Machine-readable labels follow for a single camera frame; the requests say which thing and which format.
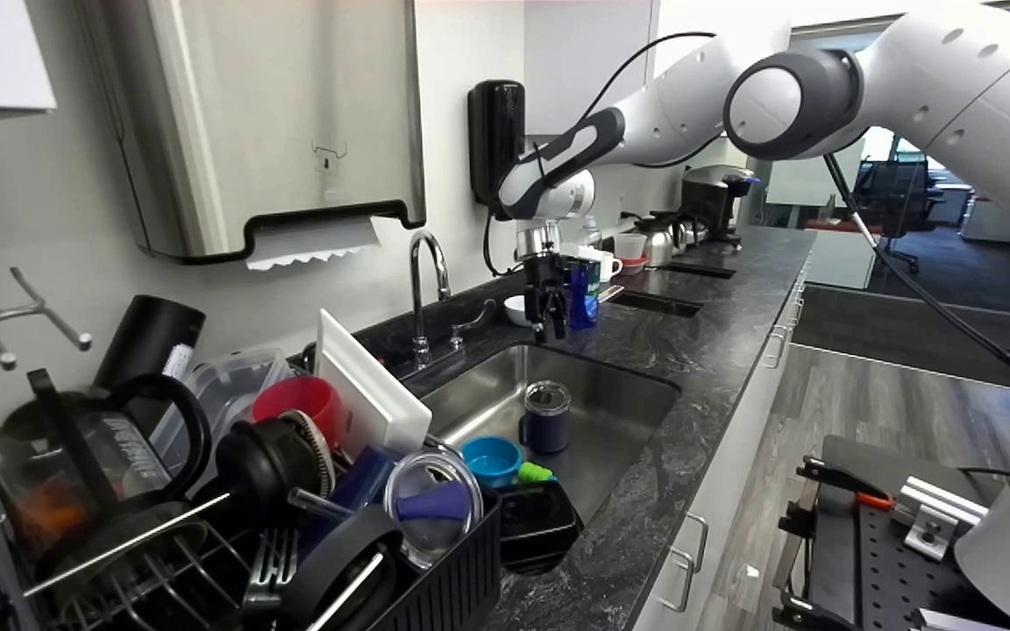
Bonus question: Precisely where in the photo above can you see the black ladle steel handle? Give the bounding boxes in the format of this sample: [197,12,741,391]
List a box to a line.
[19,411,345,604]

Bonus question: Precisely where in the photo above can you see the steel paper towel dispenser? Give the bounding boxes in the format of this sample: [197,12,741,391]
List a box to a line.
[95,0,432,266]

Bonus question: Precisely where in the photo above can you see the chrome faucet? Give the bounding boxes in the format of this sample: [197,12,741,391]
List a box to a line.
[394,227,498,366]

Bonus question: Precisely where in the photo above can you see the thick black hanging cable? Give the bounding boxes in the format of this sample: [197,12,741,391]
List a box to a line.
[820,152,1010,391]

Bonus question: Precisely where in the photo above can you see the white rectangular plate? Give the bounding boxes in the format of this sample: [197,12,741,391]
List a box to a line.
[313,305,436,462]

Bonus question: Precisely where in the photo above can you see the aluminium bracket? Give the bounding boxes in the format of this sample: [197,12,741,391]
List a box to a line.
[898,471,991,566]

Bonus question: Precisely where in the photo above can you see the blue dish soap bottle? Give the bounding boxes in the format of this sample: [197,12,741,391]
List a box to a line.
[567,257,608,332]

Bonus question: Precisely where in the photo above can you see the black and red tool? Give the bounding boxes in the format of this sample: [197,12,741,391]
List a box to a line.
[794,453,898,514]

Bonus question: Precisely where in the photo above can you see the glass coffee pot black handle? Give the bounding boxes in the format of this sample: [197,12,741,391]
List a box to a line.
[0,366,218,571]

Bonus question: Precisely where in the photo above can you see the white mug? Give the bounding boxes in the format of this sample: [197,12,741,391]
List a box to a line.
[594,248,629,286]

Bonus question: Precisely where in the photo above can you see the clear plastic container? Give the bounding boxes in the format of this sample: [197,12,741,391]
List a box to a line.
[157,340,299,471]

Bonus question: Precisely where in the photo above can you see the green plastic utensil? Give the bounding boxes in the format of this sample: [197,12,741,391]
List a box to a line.
[513,459,562,487]

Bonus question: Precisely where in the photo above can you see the stainless steel sink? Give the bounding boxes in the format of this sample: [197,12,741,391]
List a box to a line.
[414,340,683,537]

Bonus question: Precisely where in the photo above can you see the black plastic container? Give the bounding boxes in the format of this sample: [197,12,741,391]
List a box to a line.
[488,477,587,575]

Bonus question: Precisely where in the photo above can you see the steel cabinet door handle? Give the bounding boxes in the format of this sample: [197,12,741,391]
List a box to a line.
[766,322,794,370]
[654,512,716,616]

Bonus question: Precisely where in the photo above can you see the black round pan lid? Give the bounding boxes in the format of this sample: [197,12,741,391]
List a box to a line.
[277,502,410,631]

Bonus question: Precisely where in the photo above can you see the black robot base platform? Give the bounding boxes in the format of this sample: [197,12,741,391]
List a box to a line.
[768,433,1010,631]

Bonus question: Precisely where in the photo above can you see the white board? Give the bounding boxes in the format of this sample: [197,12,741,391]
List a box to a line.
[761,152,869,214]

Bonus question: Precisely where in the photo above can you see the small blue bowl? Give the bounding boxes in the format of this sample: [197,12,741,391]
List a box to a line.
[455,433,525,492]

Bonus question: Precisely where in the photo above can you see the white paper towel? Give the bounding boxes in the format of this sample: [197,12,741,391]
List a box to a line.
[243,214,384,278]

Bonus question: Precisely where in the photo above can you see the red plastic bowl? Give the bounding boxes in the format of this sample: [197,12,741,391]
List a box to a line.
[248,370,353,453]

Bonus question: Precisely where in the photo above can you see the black tumbler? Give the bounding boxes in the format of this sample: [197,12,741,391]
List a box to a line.
[90,292,211,395]

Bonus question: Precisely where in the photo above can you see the white base cabinets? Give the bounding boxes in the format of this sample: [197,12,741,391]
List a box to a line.
[629,275,813,631]

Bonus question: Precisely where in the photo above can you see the grey round cup lid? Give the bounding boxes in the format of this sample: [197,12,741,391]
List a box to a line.
[522,380,576,414]

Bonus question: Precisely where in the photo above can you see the dark office chair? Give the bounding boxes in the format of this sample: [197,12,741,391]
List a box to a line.
[921,178,979,231]
[852,154,939,280]

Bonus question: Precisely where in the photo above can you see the white office partition panel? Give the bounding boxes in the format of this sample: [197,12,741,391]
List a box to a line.
[958,188,1010,248]

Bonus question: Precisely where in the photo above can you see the black fork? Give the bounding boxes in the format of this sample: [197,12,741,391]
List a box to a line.
[240,523,306,624]

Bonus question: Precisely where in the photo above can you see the low white cabinet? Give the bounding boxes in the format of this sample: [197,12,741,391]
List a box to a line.
[803,224,884,293]

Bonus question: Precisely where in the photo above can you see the black wall soap dispenser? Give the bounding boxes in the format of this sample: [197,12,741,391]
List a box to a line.
[467,77,530,224]

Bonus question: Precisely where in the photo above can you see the dark dish rack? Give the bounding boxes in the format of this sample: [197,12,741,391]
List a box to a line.
[0,467,510,631]

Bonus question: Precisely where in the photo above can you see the pale pink cup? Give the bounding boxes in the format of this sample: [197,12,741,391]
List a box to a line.
[610,231,650,280]

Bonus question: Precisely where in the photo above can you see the navy blue cup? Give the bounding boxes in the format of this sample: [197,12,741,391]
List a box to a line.
[519,390,576,459]

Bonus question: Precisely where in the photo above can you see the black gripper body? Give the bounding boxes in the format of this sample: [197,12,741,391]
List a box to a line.
[519,224,582,310]

